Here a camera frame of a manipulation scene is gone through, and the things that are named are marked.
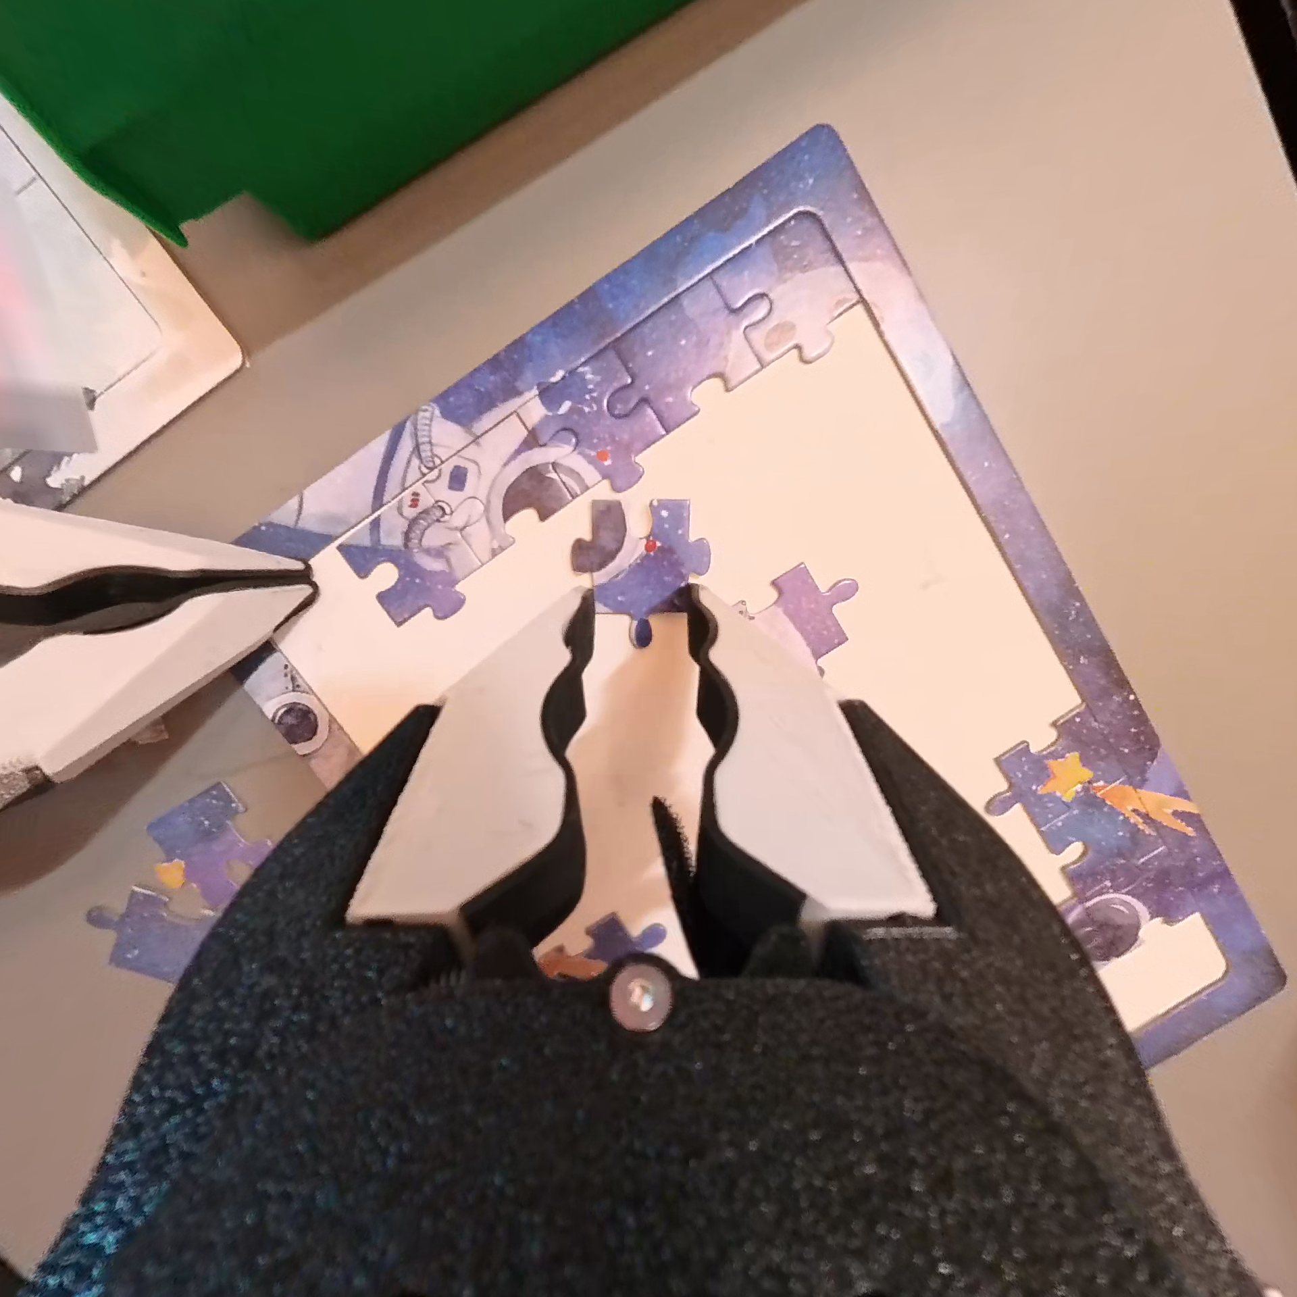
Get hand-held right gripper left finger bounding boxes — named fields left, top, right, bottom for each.
left=344, top=588, right=599, bottom=939

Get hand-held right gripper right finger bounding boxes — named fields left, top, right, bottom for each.
left=687, top=582, right=935, bottom=954

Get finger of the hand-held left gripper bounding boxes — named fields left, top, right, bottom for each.
left=0, top=579, right=319, bottom=789
left=0, top=502, right=318, bottom=610

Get purple puzzle piece helmet arc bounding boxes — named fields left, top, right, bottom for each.
left=569, top=497, right=710, bottom=650

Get blue space puzzle frame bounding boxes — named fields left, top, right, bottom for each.
left=231, top=124, right=1287, bottom=1070

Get blue puzzle piece white corner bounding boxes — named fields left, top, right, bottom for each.
left=146, top=783, right=274, bottom=914

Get plain purple puzzle piece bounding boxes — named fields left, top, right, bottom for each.
left=744, top=562, right=856, bottom=675

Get orange comet tail puzzle piece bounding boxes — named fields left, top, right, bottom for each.
left=537, top=913, right=665, bottom=982

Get blue starry puzzle piece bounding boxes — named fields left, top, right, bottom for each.
left=86, top=886, right=219, bottom=982

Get pink dinosaur puzzle board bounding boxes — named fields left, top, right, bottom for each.
left=0, top=96, right=243, bottom=508

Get joined comet star puzzle pieces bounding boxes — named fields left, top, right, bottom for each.
left=988, top=744, right=1201, bottom=863

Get white astronaut puzzle piece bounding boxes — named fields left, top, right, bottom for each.
left=1059, top=866, right=1156, bottom=959

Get assembled astronaut puzzle pieces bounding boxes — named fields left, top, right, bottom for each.
left=336, top=273, right=875, bottom=624

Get green plastic bin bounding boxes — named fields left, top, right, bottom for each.
left=0, top=0, right=710, bottom=244

